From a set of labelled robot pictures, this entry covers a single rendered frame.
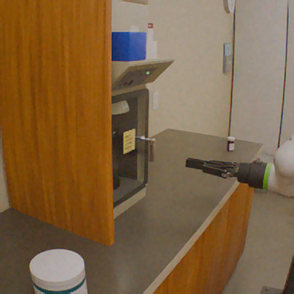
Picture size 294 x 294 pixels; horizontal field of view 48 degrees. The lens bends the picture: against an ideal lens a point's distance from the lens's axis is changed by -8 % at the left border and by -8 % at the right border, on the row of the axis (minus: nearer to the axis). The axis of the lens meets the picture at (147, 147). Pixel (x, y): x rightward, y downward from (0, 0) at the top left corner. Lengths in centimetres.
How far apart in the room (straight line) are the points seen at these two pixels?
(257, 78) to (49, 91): 320
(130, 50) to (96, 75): 13
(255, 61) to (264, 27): 42
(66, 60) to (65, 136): 23
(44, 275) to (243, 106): 359
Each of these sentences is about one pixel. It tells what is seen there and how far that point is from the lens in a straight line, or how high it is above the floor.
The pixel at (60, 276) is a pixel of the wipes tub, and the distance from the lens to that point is 80.
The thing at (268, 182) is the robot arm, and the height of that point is 114.
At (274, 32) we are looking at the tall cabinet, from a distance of 402.
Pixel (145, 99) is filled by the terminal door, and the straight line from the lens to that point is 133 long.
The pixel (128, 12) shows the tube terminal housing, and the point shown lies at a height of 167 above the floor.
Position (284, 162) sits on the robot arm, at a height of 125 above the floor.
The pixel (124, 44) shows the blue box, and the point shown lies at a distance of 104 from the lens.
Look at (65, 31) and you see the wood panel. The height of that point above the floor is 160.
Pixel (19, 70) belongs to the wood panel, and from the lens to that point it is 121.
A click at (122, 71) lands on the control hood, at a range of 103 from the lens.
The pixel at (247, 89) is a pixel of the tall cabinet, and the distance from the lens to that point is 410.
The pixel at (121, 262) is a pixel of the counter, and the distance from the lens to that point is 108.
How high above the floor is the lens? 158
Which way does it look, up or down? 18 degrees down
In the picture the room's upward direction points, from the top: 1 degrees clockwise
